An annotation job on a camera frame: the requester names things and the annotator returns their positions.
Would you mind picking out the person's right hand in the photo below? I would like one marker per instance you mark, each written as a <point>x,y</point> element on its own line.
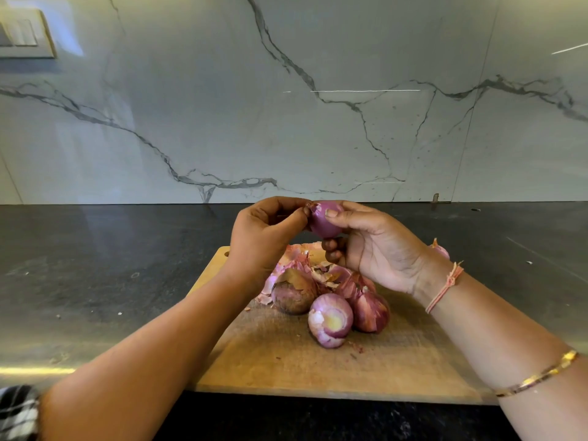
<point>390,248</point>

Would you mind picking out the person's left hand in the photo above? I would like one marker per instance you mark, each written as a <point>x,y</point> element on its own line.
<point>262,241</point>

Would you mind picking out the pile of onion peels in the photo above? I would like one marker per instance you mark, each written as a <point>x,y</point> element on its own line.
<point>308,261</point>

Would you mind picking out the small red onion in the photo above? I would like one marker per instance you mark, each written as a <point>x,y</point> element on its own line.
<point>441,249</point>

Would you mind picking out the brownish red onion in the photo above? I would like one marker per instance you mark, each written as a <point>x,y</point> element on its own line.
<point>294,292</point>

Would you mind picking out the red onion with pale patch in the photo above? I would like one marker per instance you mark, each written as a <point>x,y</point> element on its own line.
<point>331,319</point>

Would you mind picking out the person's right forearm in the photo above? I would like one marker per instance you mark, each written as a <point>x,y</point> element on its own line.
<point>514,363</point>

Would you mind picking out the person's left forearm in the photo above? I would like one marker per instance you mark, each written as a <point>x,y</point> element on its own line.
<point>138,376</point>

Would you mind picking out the wooden cutting board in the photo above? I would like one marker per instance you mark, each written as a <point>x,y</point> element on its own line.
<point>266,367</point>

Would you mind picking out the gold bangle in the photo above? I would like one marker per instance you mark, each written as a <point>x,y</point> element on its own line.
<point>537,374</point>

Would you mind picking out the black white plaid sleeve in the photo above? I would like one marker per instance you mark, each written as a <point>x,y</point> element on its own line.
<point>18,413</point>

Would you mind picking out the white wall switch plate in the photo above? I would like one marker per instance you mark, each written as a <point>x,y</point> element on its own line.
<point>23,34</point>

